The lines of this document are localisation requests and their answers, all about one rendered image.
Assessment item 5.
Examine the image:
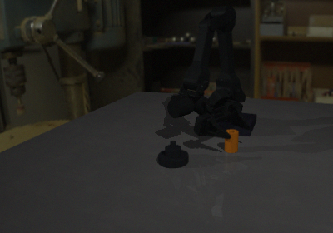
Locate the orange knob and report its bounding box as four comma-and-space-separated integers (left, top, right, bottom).
225, 130, 239, 153

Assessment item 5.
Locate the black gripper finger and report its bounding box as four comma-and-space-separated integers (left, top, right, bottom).
203, 117, 231, 139
232, 107, 250, 130

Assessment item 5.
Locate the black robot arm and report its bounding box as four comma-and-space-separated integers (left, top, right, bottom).
167, 5, 246, 118

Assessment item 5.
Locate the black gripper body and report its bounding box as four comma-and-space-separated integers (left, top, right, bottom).
194, 99, 243, 136

